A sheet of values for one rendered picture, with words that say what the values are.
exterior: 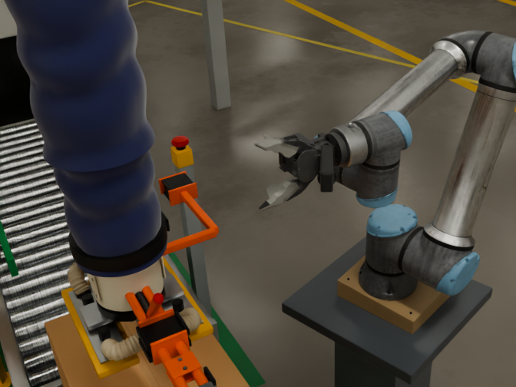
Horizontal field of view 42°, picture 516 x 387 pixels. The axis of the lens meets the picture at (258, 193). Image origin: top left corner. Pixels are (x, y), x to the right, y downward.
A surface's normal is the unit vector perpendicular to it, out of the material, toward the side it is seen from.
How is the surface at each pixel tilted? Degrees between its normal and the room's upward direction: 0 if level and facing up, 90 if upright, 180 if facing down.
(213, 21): 90
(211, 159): 0
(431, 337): 0
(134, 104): 95
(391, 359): 0
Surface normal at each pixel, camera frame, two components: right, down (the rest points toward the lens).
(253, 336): -0.06, -0.85
